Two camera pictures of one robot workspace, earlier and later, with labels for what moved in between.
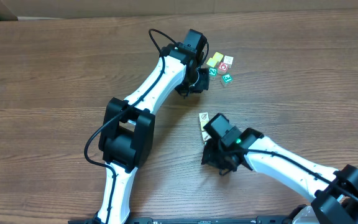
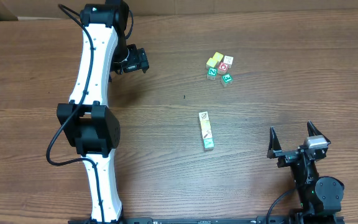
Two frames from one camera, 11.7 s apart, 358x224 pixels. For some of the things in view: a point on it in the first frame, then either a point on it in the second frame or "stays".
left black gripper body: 197,83 -> 140,61
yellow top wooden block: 202,124 stays
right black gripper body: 214,156 -> 291,154
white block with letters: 228,60 stays
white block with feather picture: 206,135 stays
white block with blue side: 204,117 stays
